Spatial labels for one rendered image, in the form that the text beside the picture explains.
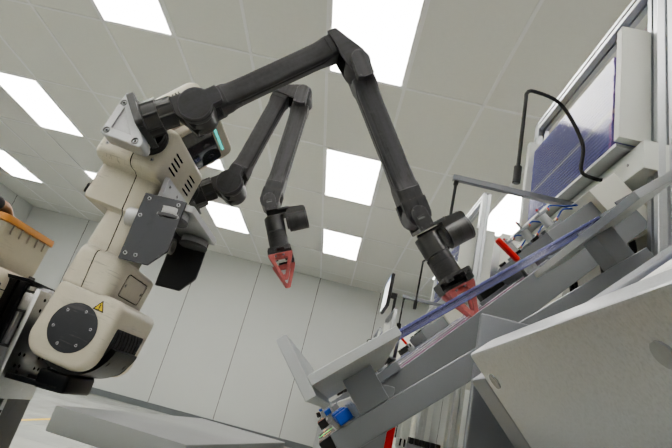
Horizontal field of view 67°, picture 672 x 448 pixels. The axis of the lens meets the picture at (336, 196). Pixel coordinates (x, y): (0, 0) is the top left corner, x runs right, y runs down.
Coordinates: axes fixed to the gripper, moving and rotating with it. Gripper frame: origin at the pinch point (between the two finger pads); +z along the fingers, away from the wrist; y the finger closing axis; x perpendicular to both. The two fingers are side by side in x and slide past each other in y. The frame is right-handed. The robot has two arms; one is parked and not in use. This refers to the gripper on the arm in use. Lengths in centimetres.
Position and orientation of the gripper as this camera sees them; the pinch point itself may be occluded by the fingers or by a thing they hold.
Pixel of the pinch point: (473, 314)
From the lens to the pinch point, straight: 114.8
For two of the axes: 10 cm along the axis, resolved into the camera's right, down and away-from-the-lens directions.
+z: 4.6, 8.3, -3.2
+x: -8.9, 4.1, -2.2
